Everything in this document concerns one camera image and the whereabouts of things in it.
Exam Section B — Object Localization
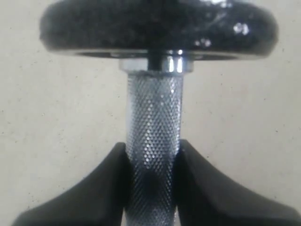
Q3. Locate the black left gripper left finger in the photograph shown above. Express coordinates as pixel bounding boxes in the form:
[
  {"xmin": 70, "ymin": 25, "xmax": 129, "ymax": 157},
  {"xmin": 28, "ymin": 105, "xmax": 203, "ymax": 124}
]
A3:
[{"xmin": 13, "ymin": 143, "xmax": 131, "ymax": 226}]

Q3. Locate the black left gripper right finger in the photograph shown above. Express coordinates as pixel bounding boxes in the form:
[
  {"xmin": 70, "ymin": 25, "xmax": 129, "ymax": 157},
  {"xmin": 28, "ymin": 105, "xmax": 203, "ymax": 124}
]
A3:
[{"xmin": 175, "ymin": 140, "xmax": 301, "ymax": 226}]

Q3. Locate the chrome dumbbell bar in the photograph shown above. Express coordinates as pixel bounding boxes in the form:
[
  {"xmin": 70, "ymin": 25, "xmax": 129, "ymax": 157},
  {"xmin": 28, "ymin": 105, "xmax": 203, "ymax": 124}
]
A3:
[{"xmin": 119, "ymin": 50, "xmax": 193, "ymax": 226}]

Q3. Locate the black weight plate end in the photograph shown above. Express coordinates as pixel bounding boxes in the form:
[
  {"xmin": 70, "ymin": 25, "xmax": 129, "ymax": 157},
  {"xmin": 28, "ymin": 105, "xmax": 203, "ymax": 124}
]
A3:
[{"xmin": 40, "ymin": 0, "xmax": 279, "ymax": 60}]

